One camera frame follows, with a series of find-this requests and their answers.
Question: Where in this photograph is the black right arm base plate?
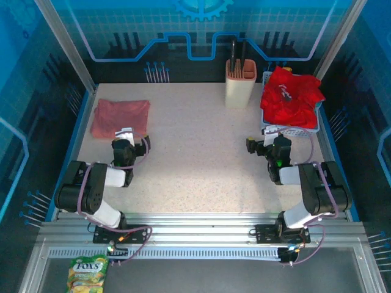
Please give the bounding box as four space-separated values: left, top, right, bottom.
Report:
255 224 311 245

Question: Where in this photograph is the red t-shirt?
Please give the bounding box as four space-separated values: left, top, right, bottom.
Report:
260 66 326 129

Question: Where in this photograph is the green candy bag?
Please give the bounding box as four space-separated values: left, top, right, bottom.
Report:
66 255 110 293

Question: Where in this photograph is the aluminium frame post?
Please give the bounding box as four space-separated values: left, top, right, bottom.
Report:
35 0 98 92
313 0 367 80

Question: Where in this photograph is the slotted grey cable duct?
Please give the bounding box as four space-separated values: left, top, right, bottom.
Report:
48 247 282 260

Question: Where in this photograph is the white plastic basket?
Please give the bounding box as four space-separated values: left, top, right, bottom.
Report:
260 70 321 137

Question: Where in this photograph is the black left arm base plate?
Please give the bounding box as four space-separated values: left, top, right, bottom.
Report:
93 224 148 245

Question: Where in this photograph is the cream knife holder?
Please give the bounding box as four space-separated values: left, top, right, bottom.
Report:
225 59 257 109

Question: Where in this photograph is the folded pink t-shirt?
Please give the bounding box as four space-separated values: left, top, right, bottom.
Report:
90 98 152 142

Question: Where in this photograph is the aluminium frame rail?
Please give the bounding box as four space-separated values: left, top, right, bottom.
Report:
39 212 366 247

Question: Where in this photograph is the small controller board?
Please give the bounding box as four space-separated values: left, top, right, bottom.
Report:
106 242 129 259
278 244 302 264

